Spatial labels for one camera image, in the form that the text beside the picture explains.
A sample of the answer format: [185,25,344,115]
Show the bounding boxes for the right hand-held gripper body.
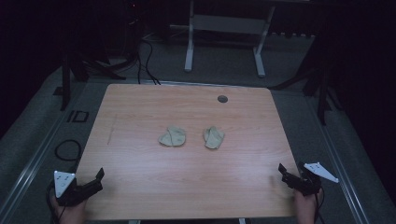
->
[288,161,340,197]

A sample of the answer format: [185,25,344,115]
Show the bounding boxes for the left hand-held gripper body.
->
[53,170,104,207]

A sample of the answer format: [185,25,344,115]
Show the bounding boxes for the beige sock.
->
[203,125,225,150]
[158,125,187,147]

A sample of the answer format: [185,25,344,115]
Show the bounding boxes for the person's left hand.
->
[49,195,89,224]

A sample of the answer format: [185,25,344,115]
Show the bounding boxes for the person's right hand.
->
[293,188,324,224]

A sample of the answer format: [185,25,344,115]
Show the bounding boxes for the black metal stand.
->
[60,43,128,112]
[268,31,344,126]

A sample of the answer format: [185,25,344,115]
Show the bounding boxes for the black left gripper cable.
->
[46,181,67,224]

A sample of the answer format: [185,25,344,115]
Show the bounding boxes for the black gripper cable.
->
[313,186,327,224]
[46,181,67,224]

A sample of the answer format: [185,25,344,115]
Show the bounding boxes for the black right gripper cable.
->
[313,186,327,224]

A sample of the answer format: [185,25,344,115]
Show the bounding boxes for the metal floor rail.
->
[309,92,372,224]
[0,115,64,224]

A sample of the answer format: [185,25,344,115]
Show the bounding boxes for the black floor cables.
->
[135,36,162,86]

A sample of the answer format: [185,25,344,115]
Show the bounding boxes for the white desk frame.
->
[183,0,276,78]

